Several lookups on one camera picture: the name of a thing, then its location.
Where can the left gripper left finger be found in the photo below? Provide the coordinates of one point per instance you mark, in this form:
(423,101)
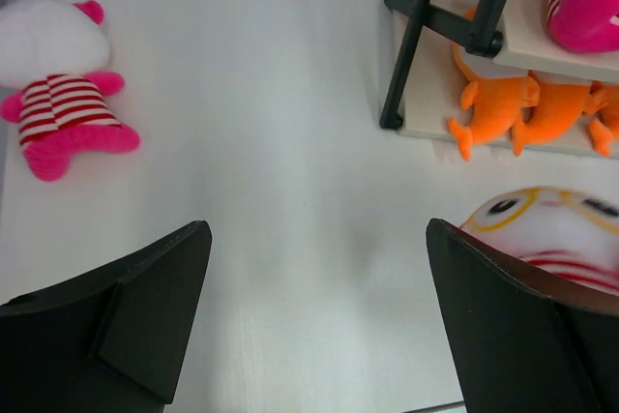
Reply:
(113,339)

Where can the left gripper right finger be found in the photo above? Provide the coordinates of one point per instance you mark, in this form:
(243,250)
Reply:
(522,339)

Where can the white plush with yellow glasses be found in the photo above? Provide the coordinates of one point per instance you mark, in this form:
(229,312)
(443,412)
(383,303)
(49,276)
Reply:
(571,234)

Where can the orange shark plush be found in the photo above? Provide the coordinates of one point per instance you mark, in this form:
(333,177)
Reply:
(496,95)
(561,101)
(603,129)

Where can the white magenta plush facing down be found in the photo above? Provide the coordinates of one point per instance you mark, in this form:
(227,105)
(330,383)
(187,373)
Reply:
(54,59)

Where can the magenta striped plush on shelf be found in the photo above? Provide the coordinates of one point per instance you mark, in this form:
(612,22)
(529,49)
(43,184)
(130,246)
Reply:
(584,26)

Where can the beige three-tier shelf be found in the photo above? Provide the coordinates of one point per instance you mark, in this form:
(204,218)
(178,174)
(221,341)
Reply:
(478,32)

